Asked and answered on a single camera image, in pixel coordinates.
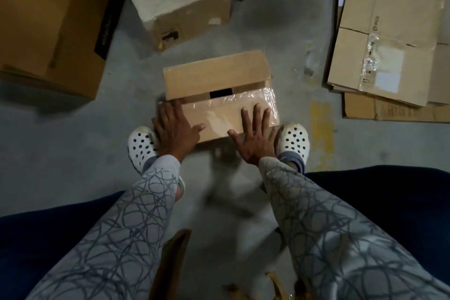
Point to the person's left hand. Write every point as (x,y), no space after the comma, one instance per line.
(174,134)

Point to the person's right hand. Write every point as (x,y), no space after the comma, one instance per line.
(259,143)

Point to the small cardboard box being taped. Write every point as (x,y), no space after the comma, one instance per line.
(211,71)

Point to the brown cardboard sheet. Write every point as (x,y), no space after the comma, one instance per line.
(394,110)

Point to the large black-label cardboard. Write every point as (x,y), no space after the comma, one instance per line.
(49,22)

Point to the person's right forearm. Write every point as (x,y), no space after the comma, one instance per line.
(337,240)

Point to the person's left forearm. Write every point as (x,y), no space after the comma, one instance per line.
(119,240)

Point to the person's left white clog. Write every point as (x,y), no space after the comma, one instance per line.
(140,148)

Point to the person's white clog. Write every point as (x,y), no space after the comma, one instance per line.
(140,148)
(295,143)

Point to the person's right white clog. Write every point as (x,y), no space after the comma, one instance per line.
(295,143)

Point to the person's blue trousers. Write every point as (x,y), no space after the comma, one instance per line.
(394,212)

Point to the brown plastic-wrapped stool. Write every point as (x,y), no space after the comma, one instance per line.
(172,268)

